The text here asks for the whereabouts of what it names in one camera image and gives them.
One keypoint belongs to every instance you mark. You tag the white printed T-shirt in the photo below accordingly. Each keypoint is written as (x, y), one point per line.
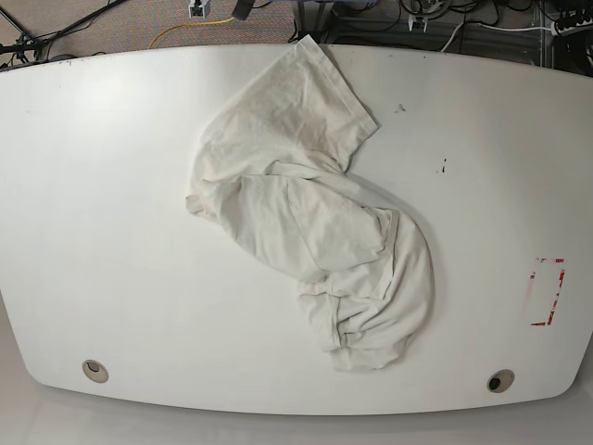
(271, 172)

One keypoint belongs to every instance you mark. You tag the red tape rectangle marking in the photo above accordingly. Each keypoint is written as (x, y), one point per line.
(544, 289)

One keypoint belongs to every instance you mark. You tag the white power strip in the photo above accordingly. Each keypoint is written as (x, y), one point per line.
(576, 21)

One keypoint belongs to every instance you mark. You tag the left table cable grommet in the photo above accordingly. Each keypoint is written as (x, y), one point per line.
(95, 371)

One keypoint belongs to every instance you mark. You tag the table cable grommet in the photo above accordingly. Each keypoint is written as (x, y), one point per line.
(500, 381)
(95, 371)

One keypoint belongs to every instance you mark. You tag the right table cable grommet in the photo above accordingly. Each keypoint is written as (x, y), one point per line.
(500, 381)

